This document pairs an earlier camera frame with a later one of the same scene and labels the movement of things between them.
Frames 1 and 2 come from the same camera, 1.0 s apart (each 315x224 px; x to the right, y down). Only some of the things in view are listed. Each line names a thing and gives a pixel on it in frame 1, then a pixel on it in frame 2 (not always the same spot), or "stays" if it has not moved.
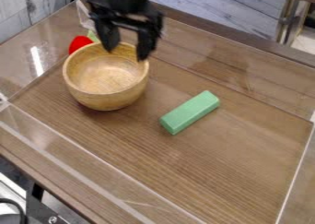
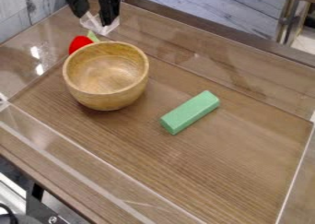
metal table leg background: (293, 18) stays
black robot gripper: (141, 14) -> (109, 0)
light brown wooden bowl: (107, 80) stays
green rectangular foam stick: (181, 117) stays
